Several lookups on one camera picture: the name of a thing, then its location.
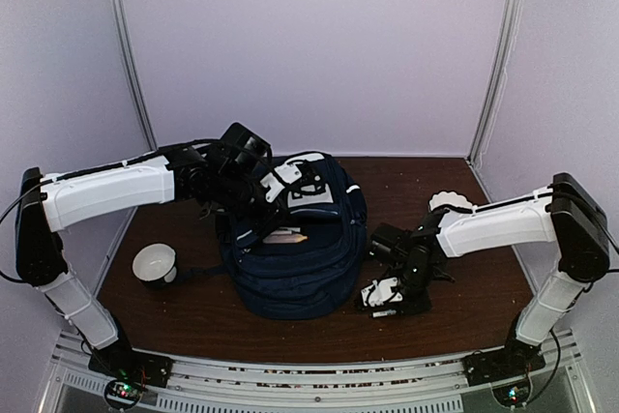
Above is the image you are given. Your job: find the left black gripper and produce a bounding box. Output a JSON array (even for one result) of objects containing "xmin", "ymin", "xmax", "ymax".
[{"xmin": 214, "ymin": 168, "xmax": 295, "ymax": 237}]

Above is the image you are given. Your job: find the navy blue student backpack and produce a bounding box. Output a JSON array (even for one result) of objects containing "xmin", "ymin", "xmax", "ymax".
[{"xmin": 176, "ymin": 151, "xmax": 369, "ymax": 320}]

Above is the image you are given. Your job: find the blue capped white marker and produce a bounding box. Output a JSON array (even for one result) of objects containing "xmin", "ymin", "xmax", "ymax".
[{"xmin": 369, "ymin": 309, "xmax": 398, "ymax": 319}]

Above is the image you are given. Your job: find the pink and yellow highlighter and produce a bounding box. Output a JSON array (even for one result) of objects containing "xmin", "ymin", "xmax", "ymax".
[{"xmin": 262, "ymin": 232, "xmax": 309, "ymax": 245}]

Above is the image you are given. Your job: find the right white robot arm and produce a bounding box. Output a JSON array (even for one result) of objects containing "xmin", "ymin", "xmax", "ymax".
[{"xmin": 357, "ymin": 173, "xmax": 615, "ymax": 385}]

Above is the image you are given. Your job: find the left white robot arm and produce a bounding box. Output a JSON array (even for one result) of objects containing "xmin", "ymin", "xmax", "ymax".
[{"xmin": 6, "ymin": 139, "xmax": 327, "ymax": 379}]

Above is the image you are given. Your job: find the white scalloped ceramic bowl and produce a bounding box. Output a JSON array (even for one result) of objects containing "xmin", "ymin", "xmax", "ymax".
[{"xmin": 428, "ymin": 191, "xmax": 473, "ymax": 211}]

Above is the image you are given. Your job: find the white cup with black base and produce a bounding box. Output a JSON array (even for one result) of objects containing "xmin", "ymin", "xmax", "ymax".
[{"xmin": 132, "ymin": 243, "xmax": 178, "ymax": 290}]

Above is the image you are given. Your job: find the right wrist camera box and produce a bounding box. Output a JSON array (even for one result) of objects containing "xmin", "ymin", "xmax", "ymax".
[{"xmin": 368, "ymin": 222, "xmax": 411, "ymax": 264}]

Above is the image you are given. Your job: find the front aluminium rail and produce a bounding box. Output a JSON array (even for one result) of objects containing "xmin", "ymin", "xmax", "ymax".
[{"xmin": 38, "ymin": 328, "xmax": 599, "ymax": 413}]

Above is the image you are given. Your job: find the left aluminium frame post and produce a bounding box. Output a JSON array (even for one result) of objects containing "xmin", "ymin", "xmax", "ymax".
[{"xmin": 110, "ymin": 0, "xmax": 158, "ymax": 150}]

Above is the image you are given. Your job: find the aluminium frame post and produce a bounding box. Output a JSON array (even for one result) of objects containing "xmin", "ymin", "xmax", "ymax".
[
  {"xmin": 110, "ymin": 0, "xmax": 158, "ymax": 150},
  {"xmin": 468, "ymin": 0, "xmax": 522, "ymax": 168}
]

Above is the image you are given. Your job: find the right aluminium frame post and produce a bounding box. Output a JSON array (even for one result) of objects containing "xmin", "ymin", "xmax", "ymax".
[{"xmin": 468, "ymin": 0, "xmax": 522, "ymax": 168}]

